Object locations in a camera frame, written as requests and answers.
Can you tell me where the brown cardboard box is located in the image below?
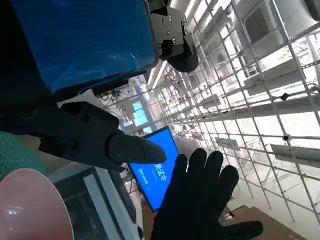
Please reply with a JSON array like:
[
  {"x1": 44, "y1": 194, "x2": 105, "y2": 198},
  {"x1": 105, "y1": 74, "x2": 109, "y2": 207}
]
[{"x1": 219, "y1": 204, "x2": 301, "y2": 240}]

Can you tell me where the green cutting mat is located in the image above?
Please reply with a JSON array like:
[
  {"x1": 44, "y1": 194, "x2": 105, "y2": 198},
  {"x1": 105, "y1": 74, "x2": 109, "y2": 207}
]
[{"x1": 0, "y1": 131, "x2": 48, "y2": 181}]

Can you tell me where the pink bowl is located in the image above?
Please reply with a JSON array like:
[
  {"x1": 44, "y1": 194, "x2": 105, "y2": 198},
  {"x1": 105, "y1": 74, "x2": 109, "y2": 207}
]
[{"x1": 0, "y1": 167, "x2": 75, "y2": 240}]

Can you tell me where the blue screen monitor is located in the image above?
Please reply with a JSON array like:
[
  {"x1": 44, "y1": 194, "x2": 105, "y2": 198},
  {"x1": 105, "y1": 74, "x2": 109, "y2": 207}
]
[{"x1": 128, "y1": 126, "x2": 180, "y2": 213}]

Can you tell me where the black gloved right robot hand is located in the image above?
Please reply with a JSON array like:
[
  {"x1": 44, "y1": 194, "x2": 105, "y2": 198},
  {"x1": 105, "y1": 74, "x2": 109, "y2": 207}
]
[{"x1": 149, "y1": 147, "x2": 265, "y2": 240}]

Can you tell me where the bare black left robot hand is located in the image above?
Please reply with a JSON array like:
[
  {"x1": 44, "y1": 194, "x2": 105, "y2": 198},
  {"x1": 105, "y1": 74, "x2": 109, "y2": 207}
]
[{"x1": 0, "y1": 0, "x2": 200, "y2": 173}]

